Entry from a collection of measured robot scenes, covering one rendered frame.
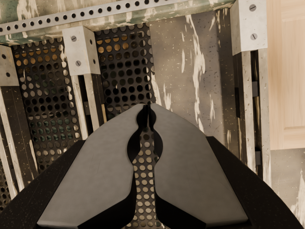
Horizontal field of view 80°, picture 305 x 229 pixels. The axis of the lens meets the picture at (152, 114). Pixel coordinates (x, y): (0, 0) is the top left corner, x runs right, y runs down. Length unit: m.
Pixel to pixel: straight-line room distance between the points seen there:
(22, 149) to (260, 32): 0.77
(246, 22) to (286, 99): 0.24
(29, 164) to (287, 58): 0.85
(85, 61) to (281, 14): 0.53
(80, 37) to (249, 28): 0.43
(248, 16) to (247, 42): 0.06
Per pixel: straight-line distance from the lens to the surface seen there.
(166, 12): 0.55
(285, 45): 0.63
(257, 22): 0.55
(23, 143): 0.75
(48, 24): 0.64
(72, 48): 0.57
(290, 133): 0.65
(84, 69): 0.55
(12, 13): 0.72
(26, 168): 0.76
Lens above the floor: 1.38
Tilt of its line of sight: 30 degrees down
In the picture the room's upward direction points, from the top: 179 degrees clockwise
